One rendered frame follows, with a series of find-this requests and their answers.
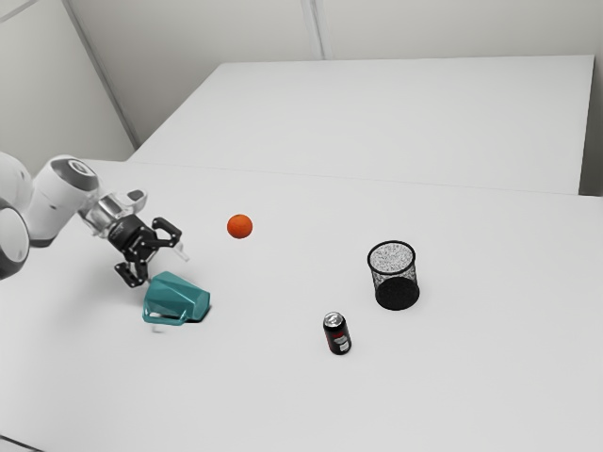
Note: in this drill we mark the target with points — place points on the teal faceted mug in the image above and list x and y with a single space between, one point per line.
175 298

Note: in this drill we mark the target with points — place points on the black soda can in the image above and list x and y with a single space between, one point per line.
337 333

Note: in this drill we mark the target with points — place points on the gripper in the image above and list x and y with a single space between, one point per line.
128 237

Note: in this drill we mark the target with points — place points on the orange fruit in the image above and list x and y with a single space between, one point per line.
239 226

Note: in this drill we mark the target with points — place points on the black mesh pen holder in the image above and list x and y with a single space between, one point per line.
394 277

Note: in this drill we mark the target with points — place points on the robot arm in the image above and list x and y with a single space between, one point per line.
47 198

